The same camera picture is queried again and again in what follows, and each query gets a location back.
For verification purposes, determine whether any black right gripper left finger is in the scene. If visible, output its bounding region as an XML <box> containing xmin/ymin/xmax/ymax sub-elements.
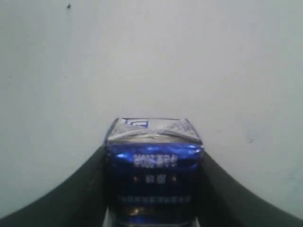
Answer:
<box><xmin>0</xmin><ymin>147</ymin><xmax>106</xmax><ymax>227</ymax></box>

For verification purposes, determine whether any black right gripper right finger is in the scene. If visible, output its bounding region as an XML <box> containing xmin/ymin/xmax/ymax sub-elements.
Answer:
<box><xmin>197</xmin><ymin>153</ymin><xmax>303</xmax><ymax>227</ymax></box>

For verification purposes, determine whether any blue white salt packet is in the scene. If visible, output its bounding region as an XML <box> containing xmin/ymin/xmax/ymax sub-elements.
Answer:
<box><xmin>104</xmin><ymin>117</ymin><xmax>204</xmax><ymax>227</ymax></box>

